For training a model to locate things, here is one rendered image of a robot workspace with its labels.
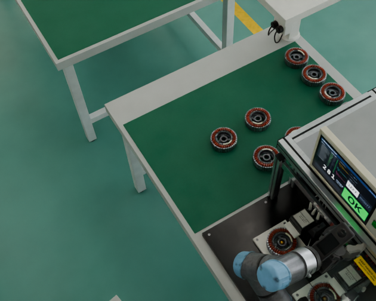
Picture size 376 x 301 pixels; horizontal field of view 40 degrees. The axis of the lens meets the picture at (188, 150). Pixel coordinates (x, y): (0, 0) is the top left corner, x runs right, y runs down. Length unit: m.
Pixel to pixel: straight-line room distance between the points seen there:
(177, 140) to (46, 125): 1.32
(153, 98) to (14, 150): 1.21
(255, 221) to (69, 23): 1.43
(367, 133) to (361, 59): 2.10
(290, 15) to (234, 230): 0.84
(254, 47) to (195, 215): 0.94
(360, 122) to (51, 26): 1.72
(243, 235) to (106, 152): 1.39
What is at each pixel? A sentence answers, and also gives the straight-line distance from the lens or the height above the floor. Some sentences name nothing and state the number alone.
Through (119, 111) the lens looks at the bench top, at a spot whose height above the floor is 0.75.
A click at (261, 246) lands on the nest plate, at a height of 0.78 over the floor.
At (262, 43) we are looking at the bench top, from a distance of 2.58.
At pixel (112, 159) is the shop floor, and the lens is 3.09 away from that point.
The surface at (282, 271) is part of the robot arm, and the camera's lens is 1.32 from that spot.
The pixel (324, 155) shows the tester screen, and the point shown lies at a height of 1.23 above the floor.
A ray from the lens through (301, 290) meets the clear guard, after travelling 1.63.
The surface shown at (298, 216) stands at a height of 0.92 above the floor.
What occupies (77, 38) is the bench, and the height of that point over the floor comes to 0.75.
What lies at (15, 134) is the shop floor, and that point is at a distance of 3.37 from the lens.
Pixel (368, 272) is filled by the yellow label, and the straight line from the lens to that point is 1.66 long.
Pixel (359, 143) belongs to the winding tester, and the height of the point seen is 1.32.
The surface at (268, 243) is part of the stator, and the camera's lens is 1.91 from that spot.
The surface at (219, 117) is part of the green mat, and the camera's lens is 2.27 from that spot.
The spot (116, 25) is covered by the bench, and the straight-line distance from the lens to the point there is 2.71.
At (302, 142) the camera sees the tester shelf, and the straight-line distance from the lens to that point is 1.78.
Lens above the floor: 2.56
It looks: 56 degrees down
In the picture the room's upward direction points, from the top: 4 degrees counter-clockwise
